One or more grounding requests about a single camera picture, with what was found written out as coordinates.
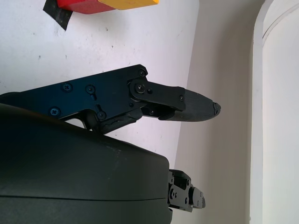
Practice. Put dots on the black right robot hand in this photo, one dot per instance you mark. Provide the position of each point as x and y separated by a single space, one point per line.
70 175

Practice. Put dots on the yellow cube block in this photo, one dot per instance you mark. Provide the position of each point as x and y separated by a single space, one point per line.
130 3

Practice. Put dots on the black tape strip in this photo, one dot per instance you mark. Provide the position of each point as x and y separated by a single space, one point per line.
58 16

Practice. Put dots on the red cube block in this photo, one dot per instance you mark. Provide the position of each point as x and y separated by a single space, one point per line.
81 7

